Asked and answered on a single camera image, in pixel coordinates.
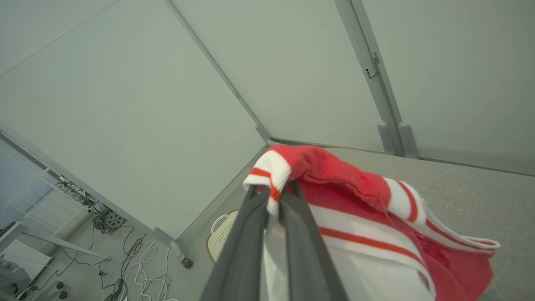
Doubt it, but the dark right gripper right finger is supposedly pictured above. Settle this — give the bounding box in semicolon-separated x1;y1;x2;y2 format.
279;182;349;301

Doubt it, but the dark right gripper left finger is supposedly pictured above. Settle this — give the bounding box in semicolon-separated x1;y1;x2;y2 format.
200;184;271;301

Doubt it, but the red white basketball jersey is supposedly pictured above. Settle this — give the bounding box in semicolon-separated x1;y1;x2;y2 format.
242;144;501;301

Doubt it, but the white laundry basket brown rim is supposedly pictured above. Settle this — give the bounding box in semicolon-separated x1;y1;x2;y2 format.
205;209;240;265

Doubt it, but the grey metal floor bar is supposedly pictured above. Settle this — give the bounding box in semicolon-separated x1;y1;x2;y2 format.
21;232;112;262

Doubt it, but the white flat board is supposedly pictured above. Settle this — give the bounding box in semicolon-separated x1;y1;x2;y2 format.
0;238;54;285

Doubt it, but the window with grey blinds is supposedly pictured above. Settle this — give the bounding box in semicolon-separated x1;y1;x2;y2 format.
0;138;80;239

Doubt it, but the grey partition frame with foot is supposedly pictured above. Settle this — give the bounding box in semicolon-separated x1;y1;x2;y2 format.
0;123;194;269

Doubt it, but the white floor cable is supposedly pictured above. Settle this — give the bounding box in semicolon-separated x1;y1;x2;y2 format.
102;238;180;301

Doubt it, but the black floor cable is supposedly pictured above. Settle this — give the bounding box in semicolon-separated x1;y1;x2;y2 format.
54;226;147;293

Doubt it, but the thin grey partition frame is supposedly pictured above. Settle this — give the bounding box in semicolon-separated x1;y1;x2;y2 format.
165;0;275;145

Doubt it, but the grey double-foot partition post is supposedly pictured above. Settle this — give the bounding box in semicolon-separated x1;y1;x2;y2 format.
334;0;420;159

